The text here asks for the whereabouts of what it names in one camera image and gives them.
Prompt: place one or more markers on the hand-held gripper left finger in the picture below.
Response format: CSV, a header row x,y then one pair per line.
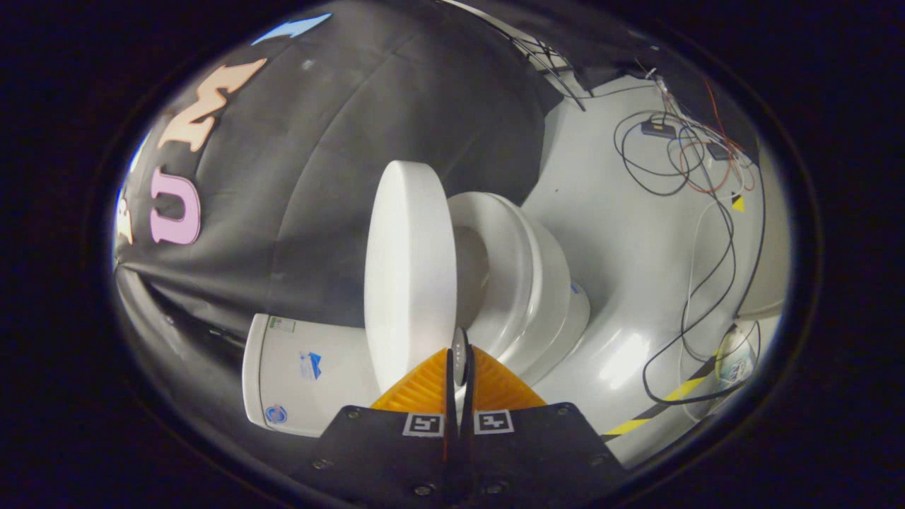
x,y
396,452

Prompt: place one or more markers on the yellow black floor tape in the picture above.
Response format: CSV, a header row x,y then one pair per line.
x,y
682,391

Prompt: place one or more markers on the black round lid tab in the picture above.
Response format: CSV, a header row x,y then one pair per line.
x,y
460,353

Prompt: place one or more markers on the black backdrop cloth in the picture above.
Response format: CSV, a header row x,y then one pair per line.
x,y
332,155

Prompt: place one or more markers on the white toilet tank cover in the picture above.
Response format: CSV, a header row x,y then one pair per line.
x,y
253,375

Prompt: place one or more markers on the white toilet lid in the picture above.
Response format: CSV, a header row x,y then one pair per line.
x,y
406,276

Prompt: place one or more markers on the black power adapter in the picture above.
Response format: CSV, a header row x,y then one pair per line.
x,y
719,150
657,128

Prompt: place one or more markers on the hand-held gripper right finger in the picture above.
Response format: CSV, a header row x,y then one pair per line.
x,y
523,452

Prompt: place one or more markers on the small white device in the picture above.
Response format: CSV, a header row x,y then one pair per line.
x,y
735,357

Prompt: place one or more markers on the white ceramic toilet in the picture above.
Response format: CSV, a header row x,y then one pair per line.
x,y
523,283

